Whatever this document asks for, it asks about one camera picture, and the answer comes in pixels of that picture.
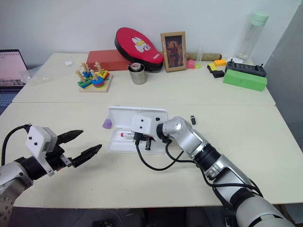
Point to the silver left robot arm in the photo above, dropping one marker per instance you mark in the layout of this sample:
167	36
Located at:
10	176

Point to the wooden framed portrait picture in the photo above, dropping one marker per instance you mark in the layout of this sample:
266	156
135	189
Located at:
173	52

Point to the red white item in cup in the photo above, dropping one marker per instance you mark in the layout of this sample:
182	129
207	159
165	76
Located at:
136	66

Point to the crumpled white paper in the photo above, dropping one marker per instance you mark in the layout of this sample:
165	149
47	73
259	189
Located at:
235	60

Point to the clear plastic tube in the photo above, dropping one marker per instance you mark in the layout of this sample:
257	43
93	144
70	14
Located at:
200	55

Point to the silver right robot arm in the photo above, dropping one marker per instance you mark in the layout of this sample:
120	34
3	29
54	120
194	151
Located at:
213	163

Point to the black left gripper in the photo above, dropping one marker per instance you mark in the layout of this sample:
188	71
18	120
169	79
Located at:
55	154

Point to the stainless steel cup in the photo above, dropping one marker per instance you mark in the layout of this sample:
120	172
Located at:
137	76

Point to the dark blue mesh surface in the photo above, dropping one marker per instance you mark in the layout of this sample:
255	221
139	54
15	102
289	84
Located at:
7	99

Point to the brown rolled mat cylinder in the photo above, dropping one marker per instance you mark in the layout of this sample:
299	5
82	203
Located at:
210	56

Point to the white marker with red cap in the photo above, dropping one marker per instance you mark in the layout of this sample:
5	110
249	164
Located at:
126	134

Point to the small yellow-green block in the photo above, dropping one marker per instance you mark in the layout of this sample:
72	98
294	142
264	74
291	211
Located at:
198	65

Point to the clear plastic bag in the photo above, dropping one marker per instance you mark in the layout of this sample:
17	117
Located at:
47	73

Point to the orange toy brick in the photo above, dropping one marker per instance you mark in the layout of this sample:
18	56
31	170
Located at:
220	62

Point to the clear bottle with green lid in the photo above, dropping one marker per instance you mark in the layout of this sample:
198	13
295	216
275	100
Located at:
252	37

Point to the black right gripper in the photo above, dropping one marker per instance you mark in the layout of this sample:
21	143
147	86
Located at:
139	137

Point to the yellow and black toy brick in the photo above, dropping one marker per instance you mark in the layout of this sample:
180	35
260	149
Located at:
211	67

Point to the green foam block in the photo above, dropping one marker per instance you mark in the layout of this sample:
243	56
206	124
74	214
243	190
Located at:
245	81

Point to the small purple eraser block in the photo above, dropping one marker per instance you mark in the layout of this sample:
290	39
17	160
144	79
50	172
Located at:
108	124

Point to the wooden colourful shape stacking toy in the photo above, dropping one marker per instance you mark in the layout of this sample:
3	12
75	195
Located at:
94	81

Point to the laptop screen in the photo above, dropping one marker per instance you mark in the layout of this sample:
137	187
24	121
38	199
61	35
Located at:
10	67

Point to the red rectangular brick block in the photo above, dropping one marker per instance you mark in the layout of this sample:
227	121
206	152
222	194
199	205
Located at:
104	60

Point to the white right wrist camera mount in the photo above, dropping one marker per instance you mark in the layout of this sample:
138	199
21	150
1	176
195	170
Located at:
142	124

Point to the red black oval punch pad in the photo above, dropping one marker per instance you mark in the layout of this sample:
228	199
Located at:
139	45

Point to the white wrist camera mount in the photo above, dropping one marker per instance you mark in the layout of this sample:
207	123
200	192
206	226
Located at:
142	124
38	142

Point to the white plastic pencil case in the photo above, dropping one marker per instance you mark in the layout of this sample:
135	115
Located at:
123	117

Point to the small pink rounded block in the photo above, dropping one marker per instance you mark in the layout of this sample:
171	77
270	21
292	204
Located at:
190	64

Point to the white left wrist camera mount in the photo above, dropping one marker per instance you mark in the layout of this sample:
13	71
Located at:
38	142

